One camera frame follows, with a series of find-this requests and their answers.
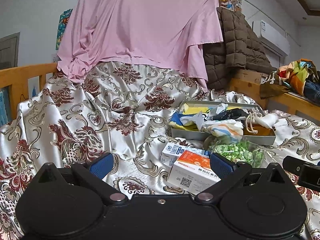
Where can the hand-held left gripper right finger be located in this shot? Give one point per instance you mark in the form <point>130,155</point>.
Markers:
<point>220,165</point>

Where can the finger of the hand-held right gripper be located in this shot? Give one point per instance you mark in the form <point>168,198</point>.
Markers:
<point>292,164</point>

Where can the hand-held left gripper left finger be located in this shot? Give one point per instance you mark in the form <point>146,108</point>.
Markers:
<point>102,165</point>

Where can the pastel striped cloth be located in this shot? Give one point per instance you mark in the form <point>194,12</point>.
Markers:
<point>222,132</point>

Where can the grey tray with painted picture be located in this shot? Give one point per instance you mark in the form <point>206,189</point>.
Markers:
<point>185,133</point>

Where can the navy sock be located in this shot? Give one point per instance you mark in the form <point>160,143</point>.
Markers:
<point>230,115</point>

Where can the light grey cloth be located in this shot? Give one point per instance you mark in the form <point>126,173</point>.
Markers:
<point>207,115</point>

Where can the bag of green beads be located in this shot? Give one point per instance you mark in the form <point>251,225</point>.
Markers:
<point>237,152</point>

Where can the white and orange carton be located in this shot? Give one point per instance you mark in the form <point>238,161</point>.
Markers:
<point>192,172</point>

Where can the blue and white carton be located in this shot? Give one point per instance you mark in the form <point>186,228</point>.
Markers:
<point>175,152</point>

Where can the floral satin blanket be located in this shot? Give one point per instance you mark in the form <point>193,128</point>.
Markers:
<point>87,120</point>

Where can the blue denim jeans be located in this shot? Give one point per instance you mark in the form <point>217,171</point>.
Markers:
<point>313,90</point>

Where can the brown printed cloth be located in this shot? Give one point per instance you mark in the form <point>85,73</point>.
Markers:
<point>271,85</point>

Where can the colourful patchwork cloth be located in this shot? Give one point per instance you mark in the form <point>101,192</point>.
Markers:
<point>295,75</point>

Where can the light wooden plank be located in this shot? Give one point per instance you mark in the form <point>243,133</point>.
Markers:
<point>250,74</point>

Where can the brown quilted jacket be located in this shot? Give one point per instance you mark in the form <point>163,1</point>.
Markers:
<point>235,42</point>

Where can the white air conditioner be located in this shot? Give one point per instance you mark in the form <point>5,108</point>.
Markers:
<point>270,33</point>

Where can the pink bed sheet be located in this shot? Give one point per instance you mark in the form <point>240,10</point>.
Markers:
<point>140,25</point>

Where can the grey door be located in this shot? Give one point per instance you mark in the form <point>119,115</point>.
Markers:
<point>8,51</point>

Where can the wooden bed frame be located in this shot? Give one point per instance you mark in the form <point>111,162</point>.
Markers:
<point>287,102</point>

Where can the wooden bed rail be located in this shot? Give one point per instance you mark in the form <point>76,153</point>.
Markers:
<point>20,75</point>

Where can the teal wall poster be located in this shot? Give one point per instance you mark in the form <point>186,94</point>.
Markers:
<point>63,28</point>

